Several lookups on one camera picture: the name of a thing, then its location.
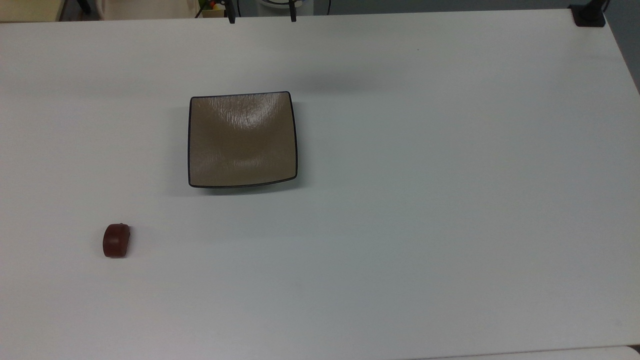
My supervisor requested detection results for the yellow toy object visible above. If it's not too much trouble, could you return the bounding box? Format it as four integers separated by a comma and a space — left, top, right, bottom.
198, 0, 227, 18

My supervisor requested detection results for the beige wooden furniture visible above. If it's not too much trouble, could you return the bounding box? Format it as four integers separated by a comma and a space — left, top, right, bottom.
0, 0, 67, 24

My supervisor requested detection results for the small reddish brown food item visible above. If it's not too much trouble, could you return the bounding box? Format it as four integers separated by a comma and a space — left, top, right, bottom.
102, 223, 131, 259

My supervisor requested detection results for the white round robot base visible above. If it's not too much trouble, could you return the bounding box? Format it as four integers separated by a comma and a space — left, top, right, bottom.
257, 0, 315, 12

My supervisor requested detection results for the square brown ceramic plate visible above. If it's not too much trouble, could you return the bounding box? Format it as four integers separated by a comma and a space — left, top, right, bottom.
187, 91, 299, 189

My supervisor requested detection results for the black table clamp mount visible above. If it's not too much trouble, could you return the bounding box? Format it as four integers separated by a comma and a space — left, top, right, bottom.
569, 0, 609, 28

